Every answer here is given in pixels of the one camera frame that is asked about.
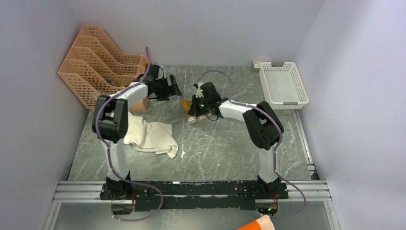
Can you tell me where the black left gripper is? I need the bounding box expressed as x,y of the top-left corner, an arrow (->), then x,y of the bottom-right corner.
154,75 -> 183,102

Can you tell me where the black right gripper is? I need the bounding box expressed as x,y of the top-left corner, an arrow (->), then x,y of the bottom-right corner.
189,94 -> 211,116

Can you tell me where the yellow brown bear towel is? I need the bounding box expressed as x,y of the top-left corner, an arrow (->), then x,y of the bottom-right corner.
180,99 -> 211,124

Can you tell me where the white towel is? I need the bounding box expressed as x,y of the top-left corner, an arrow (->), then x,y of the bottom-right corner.
124,112 -> 179,159

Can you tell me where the white plastic basket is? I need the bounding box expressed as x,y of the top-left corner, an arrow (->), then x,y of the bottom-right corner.
259,62 -> 309,110

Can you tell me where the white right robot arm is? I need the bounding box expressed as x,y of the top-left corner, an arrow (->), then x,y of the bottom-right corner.
189,82 -> 288,199

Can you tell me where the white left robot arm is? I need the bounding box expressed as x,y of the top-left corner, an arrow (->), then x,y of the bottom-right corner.
92,65 -> 182,200

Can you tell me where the small white red box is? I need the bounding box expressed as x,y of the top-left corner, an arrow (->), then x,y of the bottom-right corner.
253,61 -> 261,71

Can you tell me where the orange plastic file rack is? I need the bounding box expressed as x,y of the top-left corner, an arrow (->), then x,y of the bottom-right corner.
57,25 -> 149,109

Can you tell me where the orange white striped object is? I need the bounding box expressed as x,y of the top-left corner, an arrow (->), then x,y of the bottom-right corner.
237,215 -> 275,230

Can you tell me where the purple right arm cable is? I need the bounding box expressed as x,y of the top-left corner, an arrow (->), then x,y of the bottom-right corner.
196,69 -> 307,219

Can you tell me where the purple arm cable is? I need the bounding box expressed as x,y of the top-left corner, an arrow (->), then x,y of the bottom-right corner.
196,69 -> 307,219
95,46 -> 164,222

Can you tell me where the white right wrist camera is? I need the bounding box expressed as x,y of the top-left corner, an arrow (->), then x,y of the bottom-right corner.
193,82 -> 203,93

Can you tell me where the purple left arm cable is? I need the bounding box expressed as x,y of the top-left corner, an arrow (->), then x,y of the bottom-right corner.
95,46 -> 164,222

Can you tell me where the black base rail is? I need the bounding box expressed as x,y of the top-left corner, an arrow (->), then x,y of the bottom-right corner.
98,179 -> 289,212

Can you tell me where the aluminium frame rail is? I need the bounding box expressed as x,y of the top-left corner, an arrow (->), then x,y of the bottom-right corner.
52,180 -> 332,203

